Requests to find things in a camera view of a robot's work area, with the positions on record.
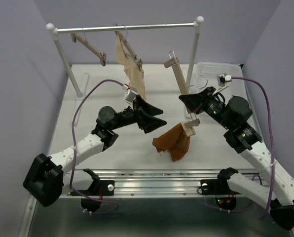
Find aluminium mounting rail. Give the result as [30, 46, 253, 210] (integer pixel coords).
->
[31, 169, 292, 200]

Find white metal clothes rack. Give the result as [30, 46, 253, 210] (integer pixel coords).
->
[46, 16, 204, 110]

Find purple cable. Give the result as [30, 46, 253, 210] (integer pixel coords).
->
[69, 79, 120, 215]
[203, 77, 276, 220]

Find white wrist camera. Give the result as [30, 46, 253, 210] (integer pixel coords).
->
[122, 84, 138, 105]
[214, 73, 232, 94]

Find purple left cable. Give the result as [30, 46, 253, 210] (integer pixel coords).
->
[69, 79, 120, 215]

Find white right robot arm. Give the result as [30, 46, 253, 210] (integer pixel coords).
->
[179, 86, 294, 231]

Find cream underwear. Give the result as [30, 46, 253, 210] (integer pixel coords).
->
[115, 32, 147, 100]

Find empty wooden clip hanger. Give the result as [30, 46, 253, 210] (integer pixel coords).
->
[71, 29, 108, 66]

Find white plastic basket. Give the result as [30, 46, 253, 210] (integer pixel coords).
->
[188, 62, 253, 109]

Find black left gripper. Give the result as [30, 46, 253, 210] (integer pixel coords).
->
[110, 94, 166, 133]

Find brown underwear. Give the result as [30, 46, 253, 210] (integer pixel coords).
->
[152, 123, 190, 162]

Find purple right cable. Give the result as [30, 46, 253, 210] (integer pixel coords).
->
[203, 77, 276, 220]

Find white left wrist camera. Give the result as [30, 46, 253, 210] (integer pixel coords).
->
[122, 84, 138, 105]

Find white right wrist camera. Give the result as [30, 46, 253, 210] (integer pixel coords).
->
[214, 73, 232, 94]

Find wooden hanger with brown underwear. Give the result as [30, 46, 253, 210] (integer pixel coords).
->
[164, 51, 200, 137]

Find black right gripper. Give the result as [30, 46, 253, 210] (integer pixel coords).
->
[179, 86, 233, 130]

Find wooden hanger with cream underwear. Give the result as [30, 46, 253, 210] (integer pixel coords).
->
[115, 25, 143, 72]

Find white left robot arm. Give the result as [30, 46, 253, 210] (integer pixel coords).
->
[23, 95, 167, 207]

